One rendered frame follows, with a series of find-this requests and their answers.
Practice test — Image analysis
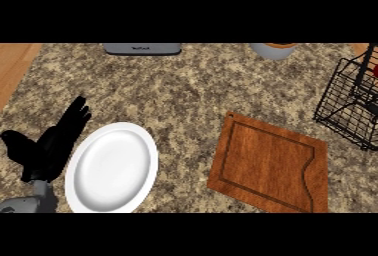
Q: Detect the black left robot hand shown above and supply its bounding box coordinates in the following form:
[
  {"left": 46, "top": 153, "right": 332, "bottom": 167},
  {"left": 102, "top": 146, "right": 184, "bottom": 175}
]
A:
[{"left": 0, "top": 95, "right": 93, "bottom": 184}]

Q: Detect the brown wooden cutting board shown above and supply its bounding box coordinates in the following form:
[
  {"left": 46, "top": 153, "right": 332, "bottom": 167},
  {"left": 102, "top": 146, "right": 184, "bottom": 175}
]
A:
[{"left": 205, "top": 111, "right": 331, "bottom": 214}]

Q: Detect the white oval plate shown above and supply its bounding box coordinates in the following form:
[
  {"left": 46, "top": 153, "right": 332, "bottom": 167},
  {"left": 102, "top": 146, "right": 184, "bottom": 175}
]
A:
[{"left": 63, "top": 121, "right": 161, "bottom": 214}]

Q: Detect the grey toaster appliance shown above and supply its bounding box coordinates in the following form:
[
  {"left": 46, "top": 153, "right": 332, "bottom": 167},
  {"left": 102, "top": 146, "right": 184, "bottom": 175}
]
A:
[{"left": 102, "top": 42, "right": 183, "bottom": 56}]

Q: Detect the grey pot with orange rim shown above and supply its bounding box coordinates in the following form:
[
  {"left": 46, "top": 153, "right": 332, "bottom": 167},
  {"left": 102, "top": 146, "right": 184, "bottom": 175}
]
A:
[{"left": 248, "top": 42, "right": 299, "bottom": 61}]

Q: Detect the black wire tiered basket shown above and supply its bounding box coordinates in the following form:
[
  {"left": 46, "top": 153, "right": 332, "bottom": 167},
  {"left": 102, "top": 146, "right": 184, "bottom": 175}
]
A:
[{"left": 313, "top": 42, "right": 378, "bottom": 152}]

